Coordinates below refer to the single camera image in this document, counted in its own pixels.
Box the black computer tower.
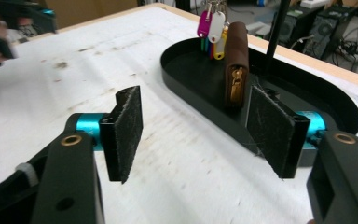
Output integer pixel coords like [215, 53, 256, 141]
[302, 5, 356, 59]
[277, 8, 306, 52]

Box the key ring with coloured tags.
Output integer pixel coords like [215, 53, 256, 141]
[196, 0, 231, 61]

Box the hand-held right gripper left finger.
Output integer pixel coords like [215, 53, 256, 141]
[75, 85, 145, 185]

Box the black oval tray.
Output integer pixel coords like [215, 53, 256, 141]
[160, 0, 358, 168]

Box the brown zip pouch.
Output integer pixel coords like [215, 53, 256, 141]
[223, 21, 251, 109]

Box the white table mat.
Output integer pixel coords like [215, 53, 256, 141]
[0, 6, 358, 224]

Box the brown board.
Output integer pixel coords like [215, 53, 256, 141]
[44, 0, 140, 31]

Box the white box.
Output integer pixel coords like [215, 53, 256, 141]
[300, 0, 334, 10]

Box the tangle of cables by computers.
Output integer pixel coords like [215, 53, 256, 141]
[335, 31, 358, 77]

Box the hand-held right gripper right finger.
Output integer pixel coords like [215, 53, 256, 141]
[246, 85, 327, 180]

